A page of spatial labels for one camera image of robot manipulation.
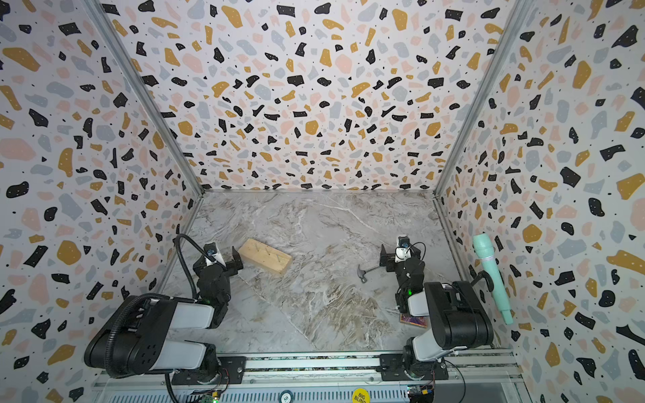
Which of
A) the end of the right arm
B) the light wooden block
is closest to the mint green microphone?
the end of the right arm

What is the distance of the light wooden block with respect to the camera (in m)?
0.95

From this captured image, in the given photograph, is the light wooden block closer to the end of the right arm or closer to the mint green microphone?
the end of the right arm
